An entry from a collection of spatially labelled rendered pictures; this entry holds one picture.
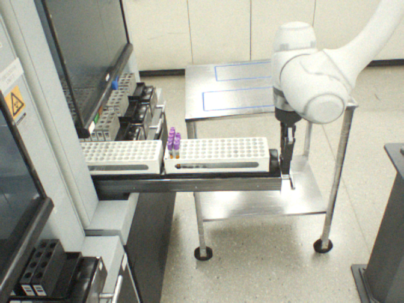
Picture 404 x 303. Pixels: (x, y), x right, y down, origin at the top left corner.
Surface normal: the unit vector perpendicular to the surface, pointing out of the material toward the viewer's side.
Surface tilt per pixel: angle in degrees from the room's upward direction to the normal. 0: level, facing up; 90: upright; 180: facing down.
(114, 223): 0
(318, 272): 0
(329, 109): 95
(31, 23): 90
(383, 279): 90
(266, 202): 0
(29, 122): 90
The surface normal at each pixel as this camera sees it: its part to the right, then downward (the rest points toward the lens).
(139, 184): -0.06, 0.61
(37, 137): 0.99, -0.03
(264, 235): -0.07, -0.80
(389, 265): -0.75, 0.44
